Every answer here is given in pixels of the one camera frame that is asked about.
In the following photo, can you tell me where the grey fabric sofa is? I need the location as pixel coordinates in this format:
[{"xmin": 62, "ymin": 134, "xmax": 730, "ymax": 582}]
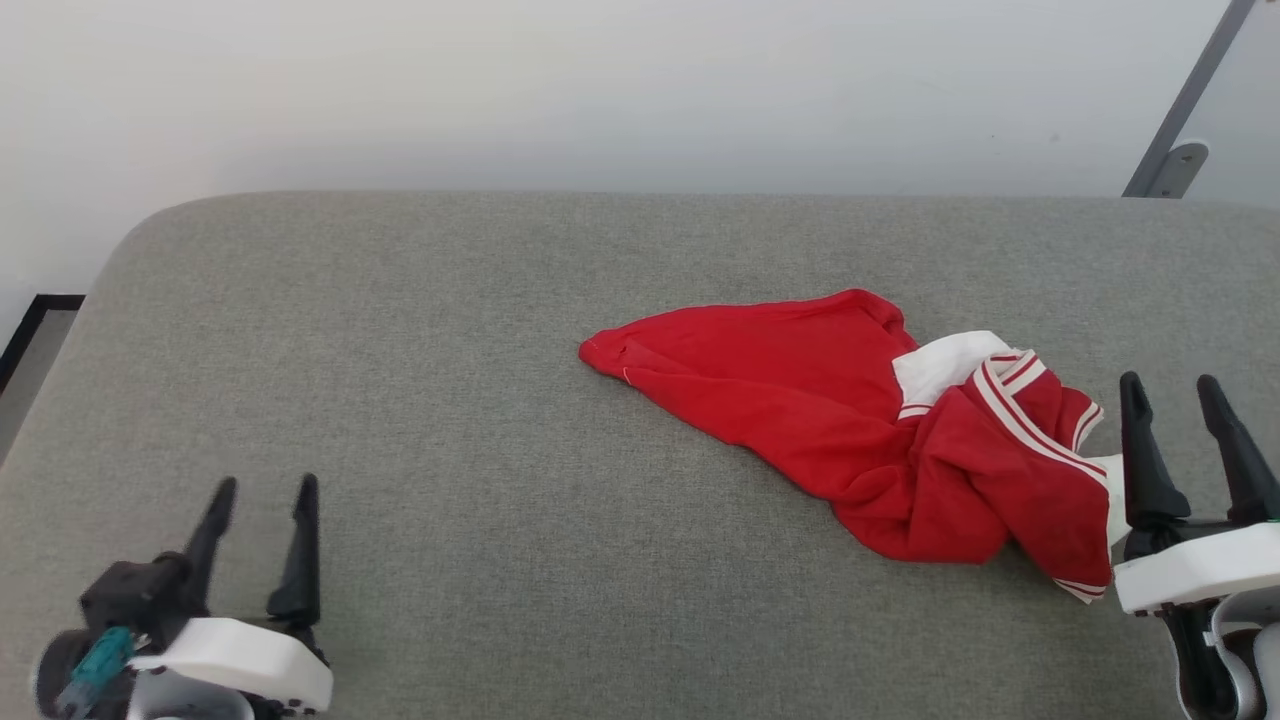
[{"xmin": 0, "ymin": 190, "xmax": 1280, "ymax": 720}]

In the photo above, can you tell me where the black floor edge strip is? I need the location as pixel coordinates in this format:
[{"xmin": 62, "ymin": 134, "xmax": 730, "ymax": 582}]
[{"xmin": 0, "ymin": 294, "xmax": 87, "ymax": 397}]

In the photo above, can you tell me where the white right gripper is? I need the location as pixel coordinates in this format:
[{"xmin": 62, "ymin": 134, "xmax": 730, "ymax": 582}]
[{"xmin": 1113, "ymin": 371, "xmax": 1280, "ymax": 616}]

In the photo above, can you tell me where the grey metal bracket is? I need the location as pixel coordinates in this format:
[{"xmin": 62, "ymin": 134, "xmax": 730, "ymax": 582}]
[{"xmin": 1146, "ymin": 140, "xmax": 1211, "ymax": 200}]

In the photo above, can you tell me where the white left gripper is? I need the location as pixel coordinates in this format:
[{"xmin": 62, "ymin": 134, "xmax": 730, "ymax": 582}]
[{"xmin": 128, "ymin": 473, "xmax": 334, "ymax": 720}]

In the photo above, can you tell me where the grey metal frame bar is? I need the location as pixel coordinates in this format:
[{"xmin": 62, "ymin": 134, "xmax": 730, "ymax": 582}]
[{"xmin": 1122, "ymin": 0, "xmax": 1257, "ymax": 199}]

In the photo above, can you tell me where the red white-trimmed t-shirt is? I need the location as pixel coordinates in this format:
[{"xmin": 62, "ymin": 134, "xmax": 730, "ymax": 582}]
[{"xmin": 578, "ymin": 289, "xmax": 1131, "ymax": 605}]

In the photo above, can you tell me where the teal cable connector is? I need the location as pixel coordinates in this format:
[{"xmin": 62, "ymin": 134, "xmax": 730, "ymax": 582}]
[{"xmin": 58, "ymin": 627, "xmax": 137, "ymax": 717}]

